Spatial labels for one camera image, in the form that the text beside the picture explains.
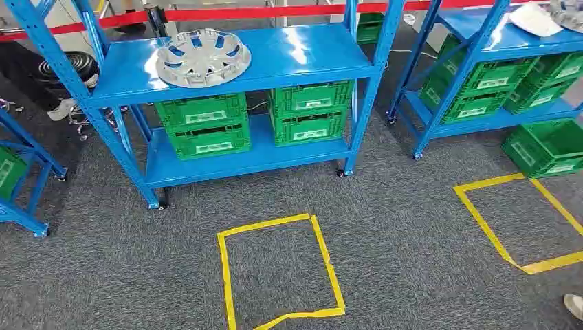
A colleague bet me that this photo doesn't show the silver plastic wheel hubcap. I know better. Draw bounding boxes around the silver plastic wheel hubcap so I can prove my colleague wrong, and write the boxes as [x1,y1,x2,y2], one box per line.
[155,27,252,89]
[548,0,583,34]

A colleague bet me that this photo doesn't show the green plastic crate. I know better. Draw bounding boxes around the green plastic crate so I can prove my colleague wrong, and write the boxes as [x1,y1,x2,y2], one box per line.
[0,146,29,201]
[529,52,583,88]
[355,12,386,45]
[268,80,355,118]
[418,74,512,125]
[438,34,540,93]
[503,79,578,116]
[166,120,253,161]
[154,93,250,134]
[501,118,583,179]
[272,109,350,147]

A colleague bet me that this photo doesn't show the blue metal shelf rack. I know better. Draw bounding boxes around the blue metal shelf rack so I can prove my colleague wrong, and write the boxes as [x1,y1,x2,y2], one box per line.
[386,0,583,161]
[0,108,69,239]
[3,0,406,210]

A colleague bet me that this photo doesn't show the red barrier belt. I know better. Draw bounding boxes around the red barrier belt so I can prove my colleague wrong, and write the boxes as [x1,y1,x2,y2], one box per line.
[0,0,554,43]

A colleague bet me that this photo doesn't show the black round stool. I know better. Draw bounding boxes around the black round stool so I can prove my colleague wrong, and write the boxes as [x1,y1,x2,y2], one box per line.
[38,51,130,142]

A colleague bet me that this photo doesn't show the person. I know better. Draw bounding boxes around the person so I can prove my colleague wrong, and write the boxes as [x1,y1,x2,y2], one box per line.
[0,40,78,122]

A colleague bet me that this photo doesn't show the white sheet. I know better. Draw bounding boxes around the white sheet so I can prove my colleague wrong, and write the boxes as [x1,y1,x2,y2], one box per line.
[507,2,565,39]

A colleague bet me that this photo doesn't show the person's shoe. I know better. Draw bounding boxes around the person's shoe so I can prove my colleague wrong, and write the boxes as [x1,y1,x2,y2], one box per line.
[562,294,583,322]

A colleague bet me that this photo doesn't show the white floor cable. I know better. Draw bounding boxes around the white floor cable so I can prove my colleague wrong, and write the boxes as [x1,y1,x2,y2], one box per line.
[385,47,439,70]

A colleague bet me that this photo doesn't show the black stanchion post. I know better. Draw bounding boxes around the black stanchion post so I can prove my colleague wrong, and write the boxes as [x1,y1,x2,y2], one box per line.
[144,3,170,45]

